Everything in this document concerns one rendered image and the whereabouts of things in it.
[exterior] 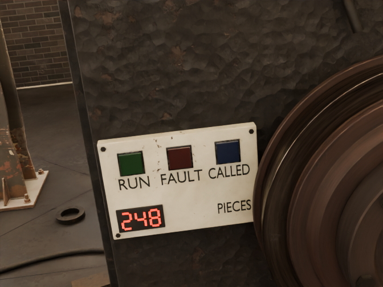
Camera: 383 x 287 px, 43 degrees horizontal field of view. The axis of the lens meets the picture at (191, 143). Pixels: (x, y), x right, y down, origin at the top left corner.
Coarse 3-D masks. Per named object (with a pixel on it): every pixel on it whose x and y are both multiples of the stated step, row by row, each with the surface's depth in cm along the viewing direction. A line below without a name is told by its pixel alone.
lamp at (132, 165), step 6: (120, 156) 78; (126, 156) 78; (132, 156) 79; (138, 156) 79; (120, 162) 79; (126, 162) 79; (132, 162) 79; (138, 162) 79; (126, 168) 79; (132, 168) 79; (138, 168) 79; (126, 174) 80
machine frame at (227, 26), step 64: (64, 0) 79; (128, 0) 72; (192, 0) 73; (256, 0) 74; (320, 0) 75; (128, 64) 76; (192, 64) 77; (256, 64) 78; (320, 64) 79; (128, 128) 79; (192, 128) 80; (256, 128) 81; (128, 256) 88; (192, 256) 89; (256, 256) 91
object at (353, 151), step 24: (360, 120) 64; (336, 144) 65; (360, 144) 65; (312, 168) 66; (336, 168) 66; (360, 168) 64; (312, 192) 67; (336, 192) 65; (288, 216) 70; (312, 216) 68; (336, 216) 67; (288, 240) 70; (312, 240) 69; (312, 264) 71; (336, 264) 70
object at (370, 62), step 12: (372, 60) 70; (348, 72) 70; (324, 84) 71; (312, 96) 71; (300, 108) 72; (288, 120) 72; (276, 132) 73; (276, 144) 73; (264, 156) 74; (264, 168) 74; (252, 204) 77
